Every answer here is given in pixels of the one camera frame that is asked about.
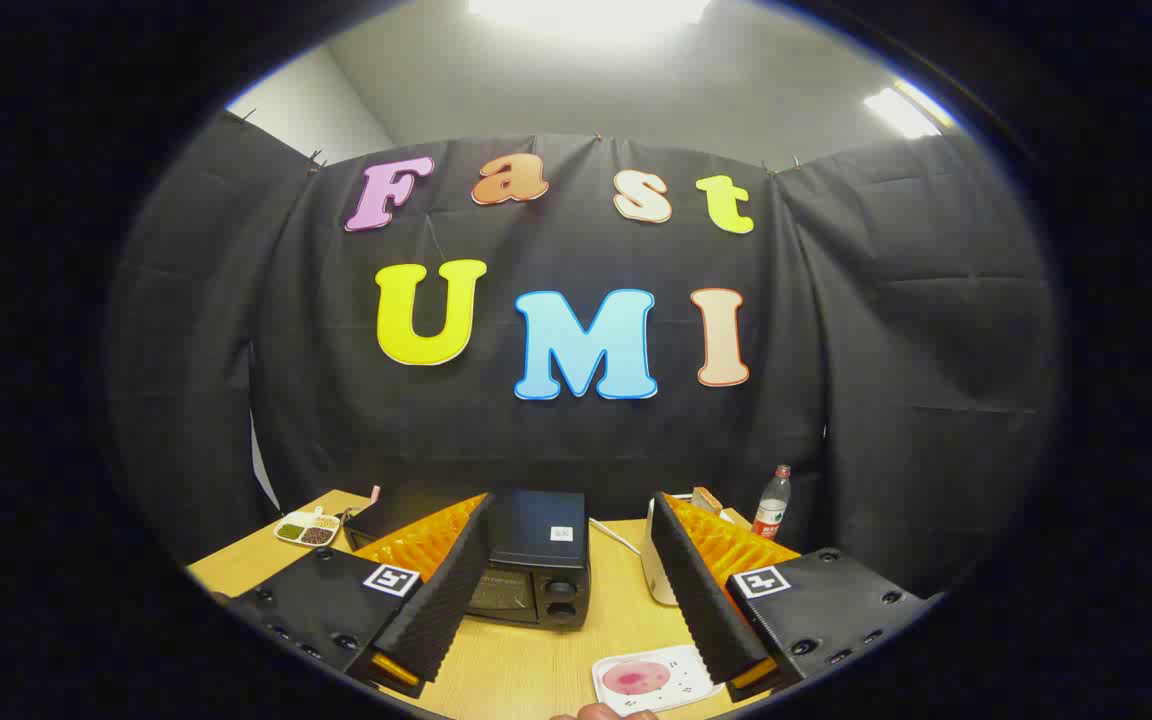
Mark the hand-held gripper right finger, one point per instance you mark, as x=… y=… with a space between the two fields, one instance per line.
x=696 y=590

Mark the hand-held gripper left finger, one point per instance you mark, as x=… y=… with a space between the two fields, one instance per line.
x=456 y=585

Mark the white square plate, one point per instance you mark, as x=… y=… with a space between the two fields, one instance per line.
x=681 y=670

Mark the black toaster oven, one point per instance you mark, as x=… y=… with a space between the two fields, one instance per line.
x=536 y=530

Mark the pink ham slice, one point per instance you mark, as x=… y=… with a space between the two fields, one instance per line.
x=636 y=678

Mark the white toaster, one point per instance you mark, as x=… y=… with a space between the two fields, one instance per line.
x=658 y=575

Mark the brown bread slice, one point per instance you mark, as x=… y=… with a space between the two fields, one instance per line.
x=706 y=497

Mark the clear bottle with red label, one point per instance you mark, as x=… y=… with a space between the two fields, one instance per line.
x=771 y=515

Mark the white divided dish of beans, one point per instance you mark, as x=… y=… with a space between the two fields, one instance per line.
x=306 y=528

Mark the narrow ceiling light panel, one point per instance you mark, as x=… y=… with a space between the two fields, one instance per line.
x=901 y=110

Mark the large ceiling light panel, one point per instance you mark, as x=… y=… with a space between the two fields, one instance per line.
x=586 y=10

